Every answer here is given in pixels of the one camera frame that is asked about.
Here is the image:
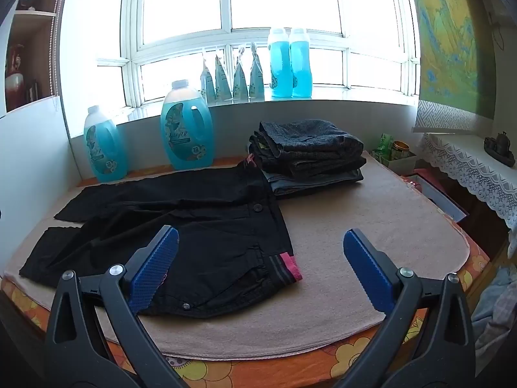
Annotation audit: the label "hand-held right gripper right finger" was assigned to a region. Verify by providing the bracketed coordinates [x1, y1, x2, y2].
[335, 228, 477, 388]

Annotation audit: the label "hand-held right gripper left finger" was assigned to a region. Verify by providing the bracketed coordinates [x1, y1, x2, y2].
[44, 225, 190, 388]

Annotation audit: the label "black pants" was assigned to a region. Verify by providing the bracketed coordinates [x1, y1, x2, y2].
[18, 157, 303, 319]
[248, 133, 366, 178]

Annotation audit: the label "black folded pants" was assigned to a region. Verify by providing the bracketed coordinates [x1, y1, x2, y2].
[248, 133, 366, 178]

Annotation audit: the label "dark grey folded pants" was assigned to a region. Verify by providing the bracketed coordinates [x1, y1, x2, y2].
[258, 119, 364, 158]

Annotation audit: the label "beige mat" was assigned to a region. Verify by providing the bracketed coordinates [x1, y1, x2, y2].
[2, 149, 471, 360]

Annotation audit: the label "open shoe box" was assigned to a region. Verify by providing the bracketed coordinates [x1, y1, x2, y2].
[404, 170, 469, 223]

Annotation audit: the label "blue folded jeans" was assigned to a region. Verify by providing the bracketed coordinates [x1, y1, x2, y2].
[262, 167, 364, 199]

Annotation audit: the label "white box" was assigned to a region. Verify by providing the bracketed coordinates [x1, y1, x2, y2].
[380, 151, 418, 176]

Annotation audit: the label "green box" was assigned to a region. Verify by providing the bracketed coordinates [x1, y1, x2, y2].
[374, 133, 394, 162]

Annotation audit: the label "small blue detergent bottle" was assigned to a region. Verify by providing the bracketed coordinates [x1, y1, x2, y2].
[83, 105, 129, 182]

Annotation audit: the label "pile of light clothes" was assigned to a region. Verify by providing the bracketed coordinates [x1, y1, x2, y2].
[470, 264, 517, 356]

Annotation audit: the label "large blue detergent bottle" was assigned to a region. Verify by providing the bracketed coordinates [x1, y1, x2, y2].
[160, 80, 213, 169]

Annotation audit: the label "white lace cloth shelf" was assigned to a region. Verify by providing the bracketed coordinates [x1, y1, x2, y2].
[420, 131, 517, 259]

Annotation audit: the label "white panel board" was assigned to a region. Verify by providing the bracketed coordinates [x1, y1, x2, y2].
[0, 96, 81, 211]

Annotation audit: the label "dark teapot figurine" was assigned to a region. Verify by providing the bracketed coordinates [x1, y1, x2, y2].
[484, 131, 513, 158]

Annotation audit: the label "tall blue liquid bottle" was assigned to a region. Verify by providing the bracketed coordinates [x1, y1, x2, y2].
[289, 28, 313, 98]
[267, 27, 294, 98]

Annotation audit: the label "red vase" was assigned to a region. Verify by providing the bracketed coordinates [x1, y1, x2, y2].
[6, 44, 25, 110]

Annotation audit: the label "wooden display shelf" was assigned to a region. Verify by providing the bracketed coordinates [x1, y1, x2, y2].
[4, 0, 69, 114]

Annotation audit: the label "landscape wall scroll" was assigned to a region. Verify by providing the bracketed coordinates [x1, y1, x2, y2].
[406, 0, 497, 132]

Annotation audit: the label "white window frame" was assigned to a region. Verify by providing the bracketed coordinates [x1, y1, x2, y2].
[97, 0, 421, 122]

